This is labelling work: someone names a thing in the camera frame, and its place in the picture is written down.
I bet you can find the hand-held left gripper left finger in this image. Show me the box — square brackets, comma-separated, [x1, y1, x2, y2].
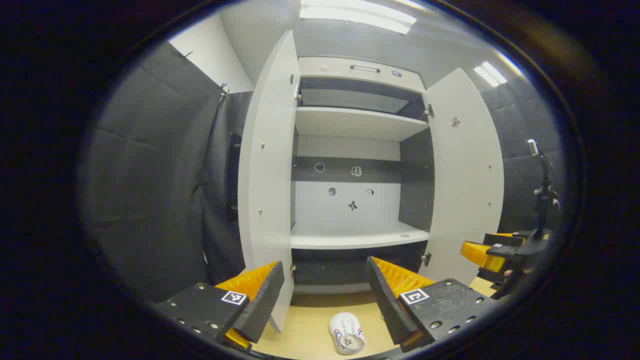
[155, 260, 286, 351]

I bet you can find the ceiling light panel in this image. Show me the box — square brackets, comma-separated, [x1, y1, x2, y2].
[474, 61, 507, 87]
[300, 0, 417, 35]

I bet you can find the white striped shoe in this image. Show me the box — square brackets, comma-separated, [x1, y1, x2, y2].
[328, 312, 367, 356]

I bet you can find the white cabinet drawer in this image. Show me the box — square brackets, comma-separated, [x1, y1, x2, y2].
[298, 56, 426, 94]

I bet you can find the white cabinet door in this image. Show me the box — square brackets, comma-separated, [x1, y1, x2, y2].
[237, 30, 302, 333]
[422, 67, 506, 286]

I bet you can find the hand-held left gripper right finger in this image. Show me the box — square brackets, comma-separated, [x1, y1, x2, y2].
[366, 256, 498, 353]

